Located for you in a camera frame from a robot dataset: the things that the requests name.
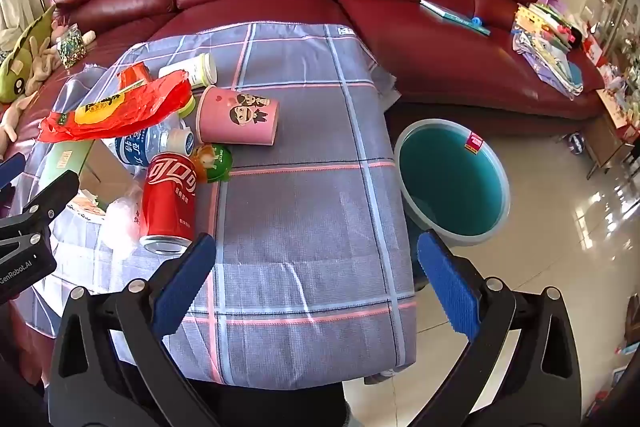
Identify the wooden cabinet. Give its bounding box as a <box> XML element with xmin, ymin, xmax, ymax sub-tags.
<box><xmin>585</xmin><ymin>89</ymin><xmax>640</xmax><ymax>180</ymax></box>

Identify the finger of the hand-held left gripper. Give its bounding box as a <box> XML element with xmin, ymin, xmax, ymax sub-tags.
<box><xmin>10</xmin><ymin>171</ymin><xmax>82</xmax><ymax>233</ymax></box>
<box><xmin>0</xmin><ymin>153</ymin><xmax>27</xmax><ymax>208</ymax></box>

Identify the white bottle with green cap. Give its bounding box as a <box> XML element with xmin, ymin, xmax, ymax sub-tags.
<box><xmin>158</xmin><ymin>53</ymin><xmax>218</xmax><ymax>88</ymax></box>

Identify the red soda can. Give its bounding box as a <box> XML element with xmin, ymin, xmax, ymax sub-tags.
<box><xmin>139</xmin><ymin>152</ymin><xmax>197</xmax><ymax>256</ymax></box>

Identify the green white medicine box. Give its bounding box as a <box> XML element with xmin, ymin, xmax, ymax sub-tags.
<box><xmin>37</xmin><ymin>138</ymin><xmax>96</xmax><ymax>192</ymax></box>

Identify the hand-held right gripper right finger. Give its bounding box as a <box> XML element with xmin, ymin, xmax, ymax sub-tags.
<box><xmin>400</xmin><ymin>229</ymin><xmax>586</xmax><ymax>427</ymax></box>

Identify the grey checked cloth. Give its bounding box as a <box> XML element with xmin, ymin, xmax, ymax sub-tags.
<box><xmin>10</xmin><ymin>21</ymin><xmax>418</xmax><ymax>390</ymax></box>

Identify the thin teal book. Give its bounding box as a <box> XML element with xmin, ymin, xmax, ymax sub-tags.
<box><xmin>419</xmin><ymin>0</ymin><xmax>492</xmax><ymax>36</ymax></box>

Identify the pile of colourful books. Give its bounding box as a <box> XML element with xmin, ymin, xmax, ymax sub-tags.
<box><xmin>514</xmin><ymin>0</ymin><xmax>576</xmax><ymax>52</ymax></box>

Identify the colourful clutter pile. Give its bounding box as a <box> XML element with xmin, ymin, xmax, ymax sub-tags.
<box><xmin>580</xmin><ymin>22</ymin><xmax>640</xmax><ymax>130</ymax></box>

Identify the white plastic bag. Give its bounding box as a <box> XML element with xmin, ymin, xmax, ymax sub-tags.
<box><xmin>100</xmin><ymin>167</ymin><xmax>151</xmax><ymax>254</ymax></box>

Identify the green plush toy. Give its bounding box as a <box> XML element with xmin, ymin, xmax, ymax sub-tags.
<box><xmin>0</xmin><ymin>4</ymin><xmax>57</xmax><ymax>104</ymax></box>

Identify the orange snack packet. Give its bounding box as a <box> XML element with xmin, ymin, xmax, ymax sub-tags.
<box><xmin>191</xmin><ymin>143</ymin><xmax>234</xmax><ymax>184</ymax></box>

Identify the red plastic bag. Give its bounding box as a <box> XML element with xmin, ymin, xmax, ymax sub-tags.
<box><xmin>39</xmin><ymin>72</ymin><xmax>193</xmax><ymax>142</ymax></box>

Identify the clear plastic water bottle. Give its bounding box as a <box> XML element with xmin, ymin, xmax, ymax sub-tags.
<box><xmin>114</xmin><ymin>119</ymin><xmax>197</xmax><ymax>168</ymax></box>

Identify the brown cardboard piece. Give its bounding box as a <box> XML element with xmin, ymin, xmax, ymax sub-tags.
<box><xmin>80</xmin><ymin>141</ymin><xmax>142</xmax><ymax>208</ymax></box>

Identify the teal plastic bucket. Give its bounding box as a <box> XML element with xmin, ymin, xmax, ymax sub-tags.
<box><xmin>393</xmin><ymin>119</ymin><xmax>511</xmax><ymax>247</ymax></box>

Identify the pink cartoon paper cup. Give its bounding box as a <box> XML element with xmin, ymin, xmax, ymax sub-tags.
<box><xmin>196</xmin><ymin>85</ymin><xmax>280</xmax><ymax>146</ymax></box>

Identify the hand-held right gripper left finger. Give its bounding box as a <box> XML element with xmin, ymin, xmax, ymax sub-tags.
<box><xmin>46</xmin><ymin>232</ymin><xmax>226</xmax><ymax>427</ymax></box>

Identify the bag of colourful beads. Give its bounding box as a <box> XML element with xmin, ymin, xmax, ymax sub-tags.
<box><xmin>56</xmin><ymin>23</ymin><xmax>87</xmax><ymax>68</ymax></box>

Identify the orange foil snack wrapper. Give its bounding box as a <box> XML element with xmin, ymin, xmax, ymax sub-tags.
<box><xmin>116</xmin><ymin>61</ymin><xmax>153</xmax><ymax>95</ymax></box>

